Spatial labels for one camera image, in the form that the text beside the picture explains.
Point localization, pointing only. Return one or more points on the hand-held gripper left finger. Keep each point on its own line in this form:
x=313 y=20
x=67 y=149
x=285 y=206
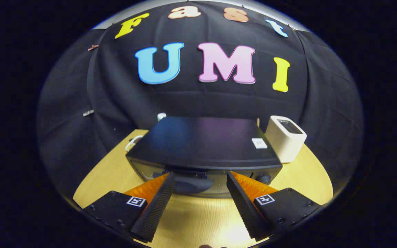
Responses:
x=157 y=210

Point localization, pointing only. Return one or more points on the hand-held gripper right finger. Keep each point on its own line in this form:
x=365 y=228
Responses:
x=241 y=210

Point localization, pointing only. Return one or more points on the black toaster oven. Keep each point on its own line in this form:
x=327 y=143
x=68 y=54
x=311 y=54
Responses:
x=202 y=141

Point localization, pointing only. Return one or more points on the white toaster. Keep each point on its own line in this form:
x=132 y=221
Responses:
x=281 y=144

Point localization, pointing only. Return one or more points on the white clip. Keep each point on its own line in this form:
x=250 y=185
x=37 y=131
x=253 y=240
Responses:
x=88 y=113

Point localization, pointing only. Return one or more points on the black backdrop cloth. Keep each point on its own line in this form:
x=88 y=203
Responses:
x=115 y=89

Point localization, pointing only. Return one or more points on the pink clip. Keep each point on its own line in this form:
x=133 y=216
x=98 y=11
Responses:
x=93 y=47

